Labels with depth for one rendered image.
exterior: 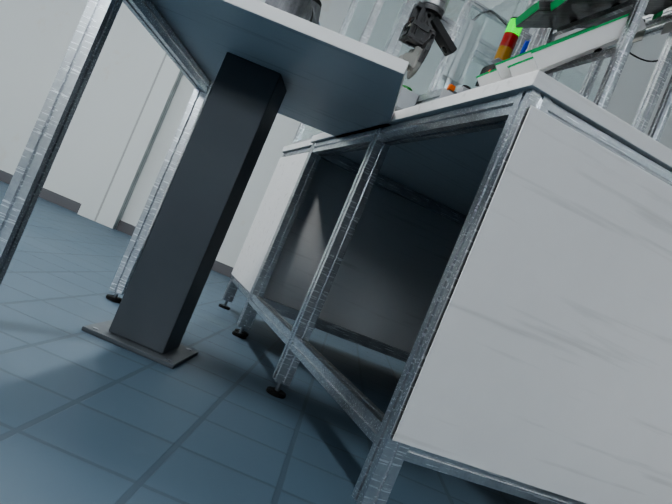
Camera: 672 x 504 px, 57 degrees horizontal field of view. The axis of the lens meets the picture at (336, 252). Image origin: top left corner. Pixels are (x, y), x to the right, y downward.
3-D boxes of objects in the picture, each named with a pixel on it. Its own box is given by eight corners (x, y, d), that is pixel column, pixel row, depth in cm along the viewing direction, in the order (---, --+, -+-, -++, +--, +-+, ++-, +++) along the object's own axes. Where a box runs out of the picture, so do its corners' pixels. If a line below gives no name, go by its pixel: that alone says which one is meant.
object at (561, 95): (532, 84, 107) (538, 69, 107) (309, 142, 249) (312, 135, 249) (976, 348, 151) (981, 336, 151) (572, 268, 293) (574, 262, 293)
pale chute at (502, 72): (501, 80, 151) (495, 63, 151) (481, 92, 164) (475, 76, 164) (600, 42, 155) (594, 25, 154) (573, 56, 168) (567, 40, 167)
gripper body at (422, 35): (396, 42, 182) (412, 5, 183) (420, 56, 185) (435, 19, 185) (406, 36, 175) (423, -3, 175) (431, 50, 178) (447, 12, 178)
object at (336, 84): (96, -51, 130) (102, -64, 130) (199, 80, 219) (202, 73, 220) (404, 74, 128) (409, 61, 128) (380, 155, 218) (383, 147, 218)
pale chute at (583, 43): (538, 70, 137) (531, 50, 137) (513, 83, 150) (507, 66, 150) (646, 27, 140) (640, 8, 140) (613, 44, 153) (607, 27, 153)
